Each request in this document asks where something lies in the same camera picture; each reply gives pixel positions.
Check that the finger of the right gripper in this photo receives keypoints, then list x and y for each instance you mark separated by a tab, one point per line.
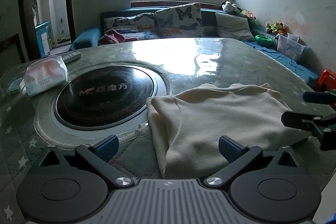
323	98
322	128

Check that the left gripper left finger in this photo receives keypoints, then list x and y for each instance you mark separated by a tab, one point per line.
96	157

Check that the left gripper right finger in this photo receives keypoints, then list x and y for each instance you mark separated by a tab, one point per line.
239	158

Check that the cream knit garment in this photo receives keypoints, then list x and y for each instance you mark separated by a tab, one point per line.
186	127

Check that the red plastic stool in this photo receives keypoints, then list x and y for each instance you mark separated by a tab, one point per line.
327	81

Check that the black round induction cooktop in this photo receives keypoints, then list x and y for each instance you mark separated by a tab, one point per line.
104	97

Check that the clear plastic storage box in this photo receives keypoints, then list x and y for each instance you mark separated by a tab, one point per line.
290	47

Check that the green brown plush toys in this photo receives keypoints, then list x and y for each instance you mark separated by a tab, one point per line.
276	28

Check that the green bowl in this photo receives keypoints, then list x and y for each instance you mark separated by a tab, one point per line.
264	41

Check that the white tissue pack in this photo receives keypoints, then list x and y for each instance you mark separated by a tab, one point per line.
44	74

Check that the grey remote control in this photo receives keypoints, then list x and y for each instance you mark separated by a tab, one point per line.
71	57

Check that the orange plush toy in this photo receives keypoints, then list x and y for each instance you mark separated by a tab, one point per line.
248	14

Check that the grey plain cushion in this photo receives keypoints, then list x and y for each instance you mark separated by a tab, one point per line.
235	27

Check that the pink cloth on sofa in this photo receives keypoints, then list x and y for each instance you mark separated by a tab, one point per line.
113	37

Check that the panda plush toy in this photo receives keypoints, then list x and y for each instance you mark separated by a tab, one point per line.
231	8

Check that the teal corner sofa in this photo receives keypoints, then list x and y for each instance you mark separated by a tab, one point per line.
89	38

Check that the long butterfly cushion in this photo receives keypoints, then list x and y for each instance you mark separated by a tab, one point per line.
141	26

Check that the blue white cabinet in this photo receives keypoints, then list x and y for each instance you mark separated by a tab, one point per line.
42	33

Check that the large butterfly cushion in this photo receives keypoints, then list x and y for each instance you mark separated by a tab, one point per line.
184	21

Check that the dark wooden door frame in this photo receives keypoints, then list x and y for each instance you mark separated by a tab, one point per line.
28	29

